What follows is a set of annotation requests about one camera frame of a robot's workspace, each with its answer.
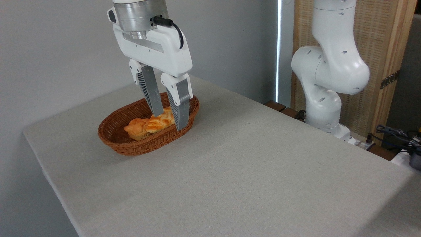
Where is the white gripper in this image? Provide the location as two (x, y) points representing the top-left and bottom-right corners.
(107, 7), (193, 131)

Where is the braided golden bread loaf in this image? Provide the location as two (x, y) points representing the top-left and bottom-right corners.
(143, 106), (175, 134)

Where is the round golden bread bun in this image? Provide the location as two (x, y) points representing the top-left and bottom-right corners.
(124, 118), (148, 141)

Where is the brown wicker oval basket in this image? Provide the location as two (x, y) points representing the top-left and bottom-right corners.
(98, 92), (200, 156)

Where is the grey tablecloth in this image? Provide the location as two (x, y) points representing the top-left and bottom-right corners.
(23, 74), (421, 237)

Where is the wooden woven folding screen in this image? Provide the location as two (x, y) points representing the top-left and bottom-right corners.
(291, 0), (417, 145)

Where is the metal screen hinge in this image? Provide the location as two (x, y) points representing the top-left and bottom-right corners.
(380, 70), (401, 90)

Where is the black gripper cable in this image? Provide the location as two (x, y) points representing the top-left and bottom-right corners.
(152, 16), (185, 50)

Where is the black cable bundle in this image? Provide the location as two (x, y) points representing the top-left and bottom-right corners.
(376, 125), (421, 155)

